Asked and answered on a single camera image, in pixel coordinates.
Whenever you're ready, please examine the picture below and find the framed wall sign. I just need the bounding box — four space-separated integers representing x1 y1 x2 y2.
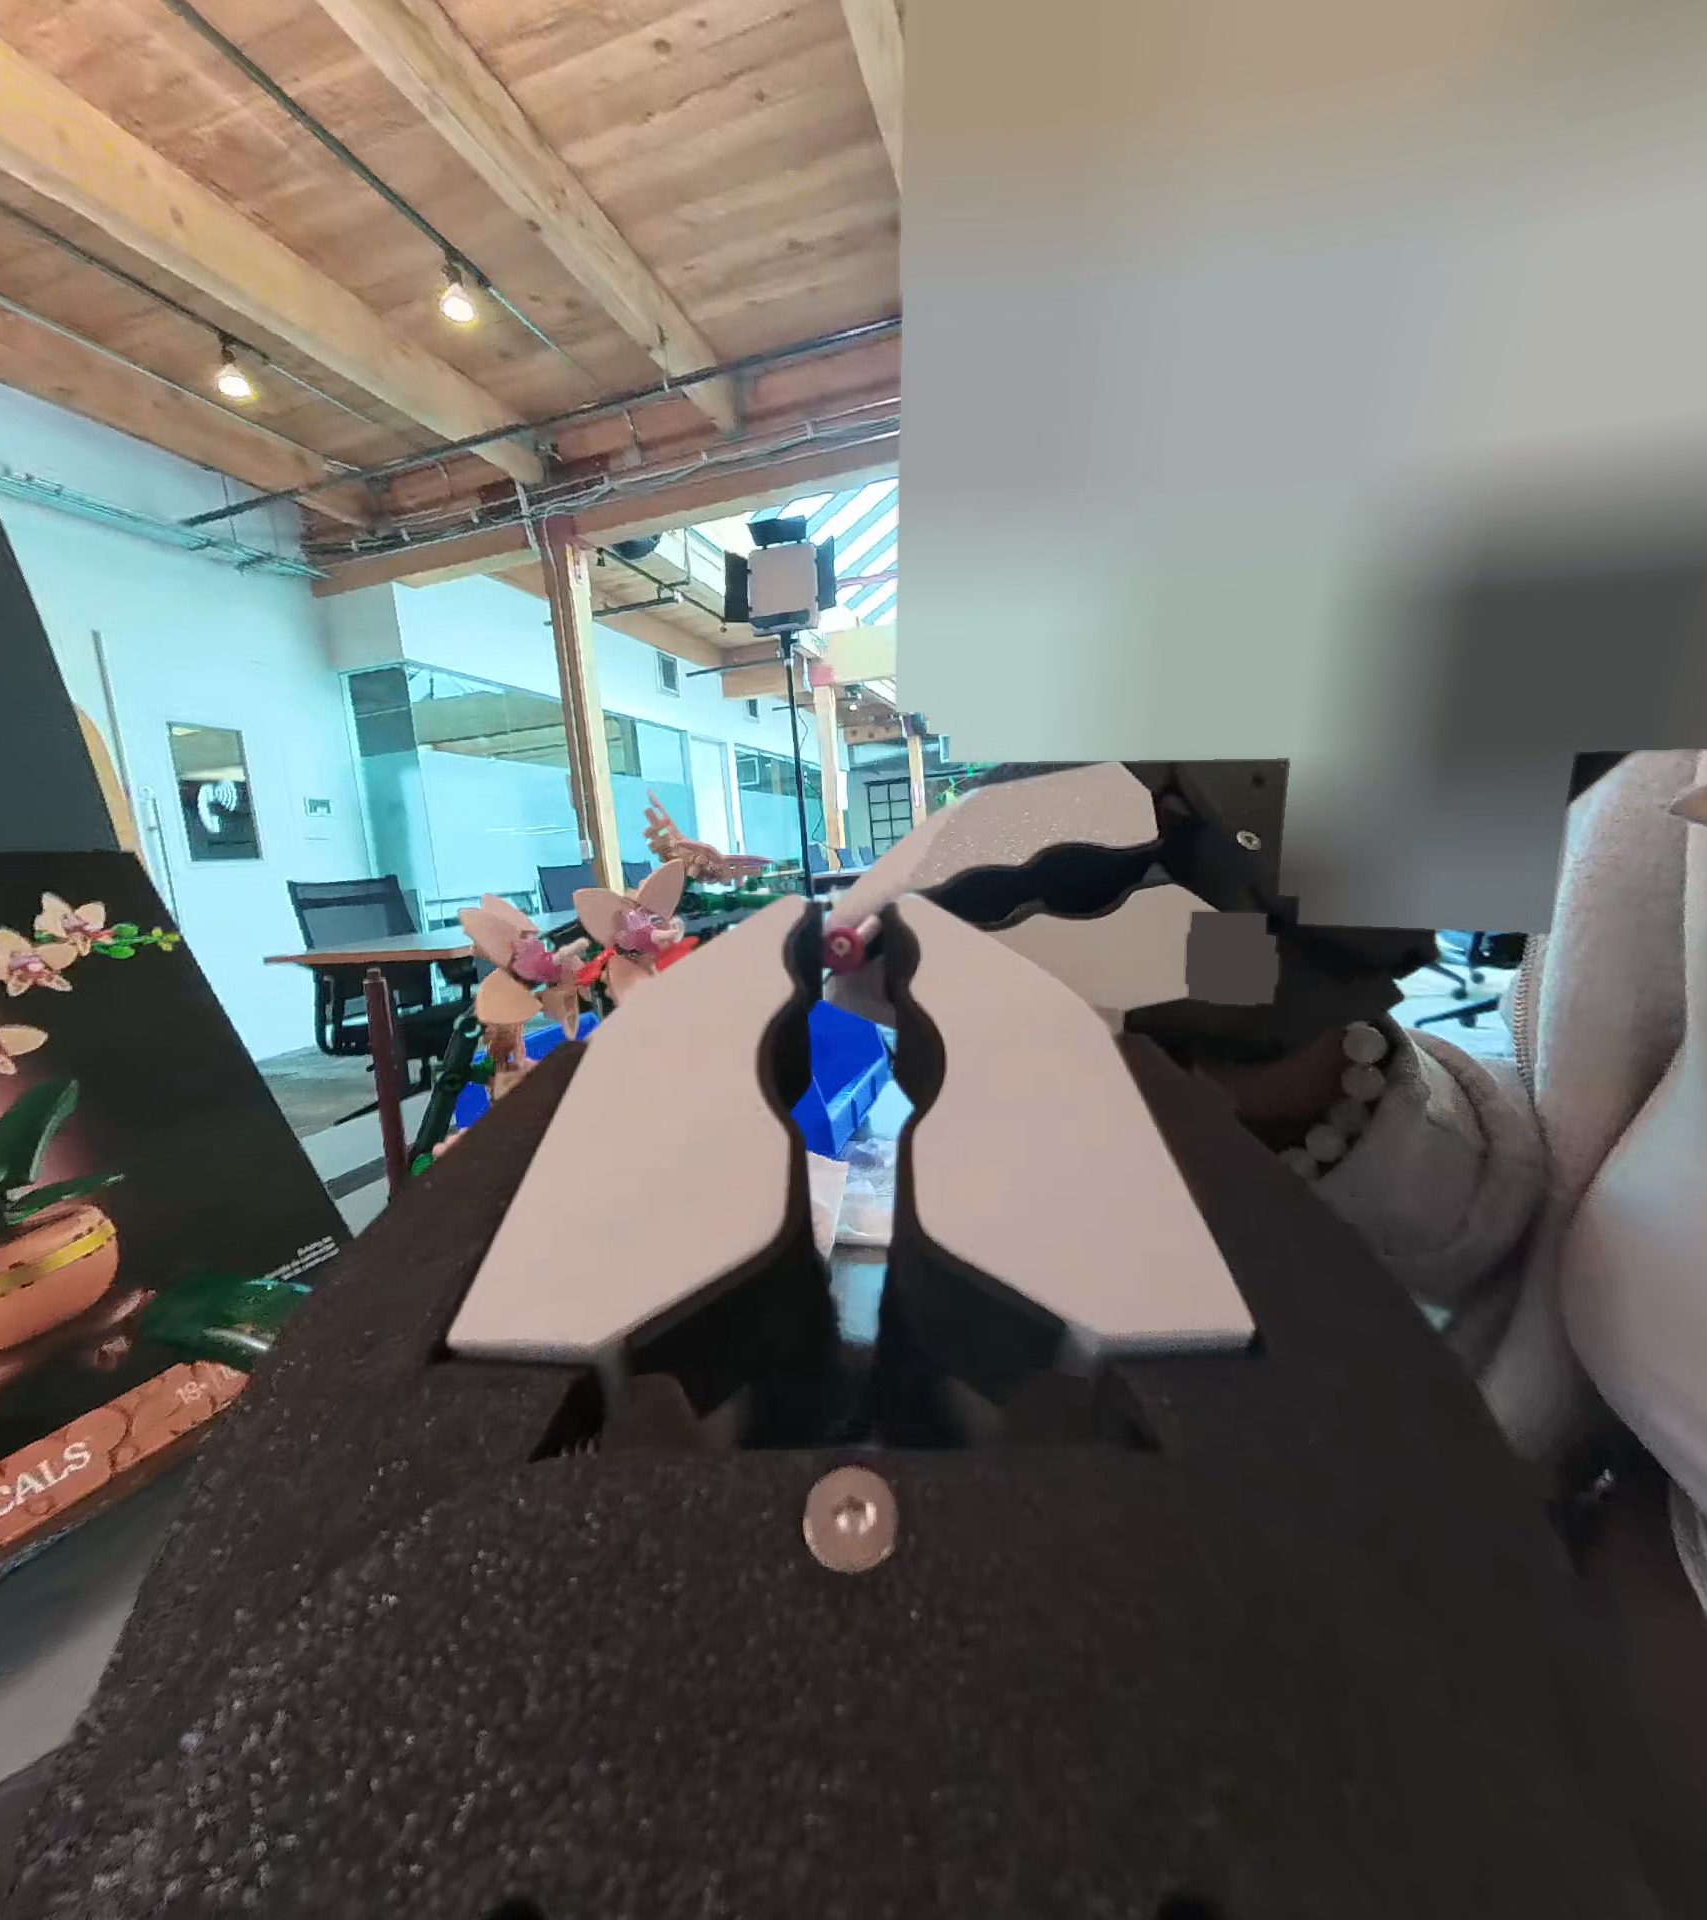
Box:
165 720 265 867

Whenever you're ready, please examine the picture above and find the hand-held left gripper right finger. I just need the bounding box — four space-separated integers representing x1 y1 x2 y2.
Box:
875 895 1259 1447

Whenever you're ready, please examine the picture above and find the wooden support post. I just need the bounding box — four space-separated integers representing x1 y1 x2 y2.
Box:
537 515 627 903

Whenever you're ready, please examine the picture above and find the person's right hand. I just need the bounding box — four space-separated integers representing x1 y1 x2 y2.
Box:
1207 1038 1347 1159

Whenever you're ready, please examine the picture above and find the blue plastic bin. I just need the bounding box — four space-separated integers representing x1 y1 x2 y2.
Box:
769 997 895 1161

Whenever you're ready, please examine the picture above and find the clear plastic bag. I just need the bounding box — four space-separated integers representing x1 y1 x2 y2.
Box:
807 1136 917 1266

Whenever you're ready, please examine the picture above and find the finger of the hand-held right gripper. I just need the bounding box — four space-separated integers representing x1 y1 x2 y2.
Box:
849 761 1197 926
1003 882 1203 1041

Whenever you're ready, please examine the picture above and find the black office chair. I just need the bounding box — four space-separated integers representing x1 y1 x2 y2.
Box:
285 875 437 1061

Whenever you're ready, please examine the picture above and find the person's right forearm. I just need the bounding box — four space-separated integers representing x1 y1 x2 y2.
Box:
1295 1026 1580 1465

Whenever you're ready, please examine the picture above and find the tan toy orchid flower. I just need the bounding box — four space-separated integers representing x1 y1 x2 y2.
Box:
639 793 777 891

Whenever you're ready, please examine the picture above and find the orchid print toy box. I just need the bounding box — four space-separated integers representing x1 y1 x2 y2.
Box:
0 853 351 1631

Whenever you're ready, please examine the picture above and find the pink toy orchid flower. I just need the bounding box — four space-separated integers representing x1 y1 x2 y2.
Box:
457 895 597 1070
571 859 705 1005

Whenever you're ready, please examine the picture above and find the wooden meeting table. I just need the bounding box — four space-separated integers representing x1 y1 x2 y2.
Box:
263 923 483 974

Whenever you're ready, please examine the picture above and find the black light stand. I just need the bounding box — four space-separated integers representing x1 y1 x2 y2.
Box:
777 630 821 903

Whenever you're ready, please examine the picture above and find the green toy plant stem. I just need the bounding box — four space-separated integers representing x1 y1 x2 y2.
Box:
405 1002 497 1181

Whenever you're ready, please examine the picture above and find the person's light grey top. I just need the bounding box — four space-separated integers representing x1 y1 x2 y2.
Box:
1518 746 1707 1764

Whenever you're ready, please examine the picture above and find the studio light panel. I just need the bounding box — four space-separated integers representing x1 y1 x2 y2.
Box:
721 515 839 633

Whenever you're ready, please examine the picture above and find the dark brown rod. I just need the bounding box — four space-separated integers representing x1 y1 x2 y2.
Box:
361 967 395 1210

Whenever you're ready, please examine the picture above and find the white bead bracelet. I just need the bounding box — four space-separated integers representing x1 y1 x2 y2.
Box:
1275 1017 1397 1185

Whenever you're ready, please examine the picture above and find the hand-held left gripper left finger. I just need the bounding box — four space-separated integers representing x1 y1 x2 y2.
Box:
445 895 837 1443

